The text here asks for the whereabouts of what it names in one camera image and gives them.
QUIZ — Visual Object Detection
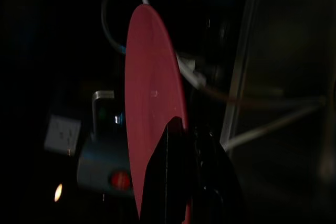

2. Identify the grey water filter canister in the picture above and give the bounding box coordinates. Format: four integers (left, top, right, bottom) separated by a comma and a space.
76, 90, 134, 198

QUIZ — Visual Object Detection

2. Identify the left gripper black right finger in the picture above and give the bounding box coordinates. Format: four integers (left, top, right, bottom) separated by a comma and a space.
193, 126, 247, 224

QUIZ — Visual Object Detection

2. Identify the pink round plate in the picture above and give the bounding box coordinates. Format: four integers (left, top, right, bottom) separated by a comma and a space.
124, 4, 188, 221

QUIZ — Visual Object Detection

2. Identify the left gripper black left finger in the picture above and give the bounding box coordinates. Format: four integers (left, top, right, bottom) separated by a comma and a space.
139, 115, 194, 224

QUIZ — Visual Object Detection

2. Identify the thick white hose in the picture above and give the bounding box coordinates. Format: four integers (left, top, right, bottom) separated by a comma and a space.
101, 0, 208, 90

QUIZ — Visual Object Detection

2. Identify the white wall socket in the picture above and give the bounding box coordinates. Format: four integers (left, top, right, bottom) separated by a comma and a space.
44, 115, 81, 156

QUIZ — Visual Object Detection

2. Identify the stainless steel sink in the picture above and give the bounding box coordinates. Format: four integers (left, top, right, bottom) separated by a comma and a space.
220, 0, 336, 224

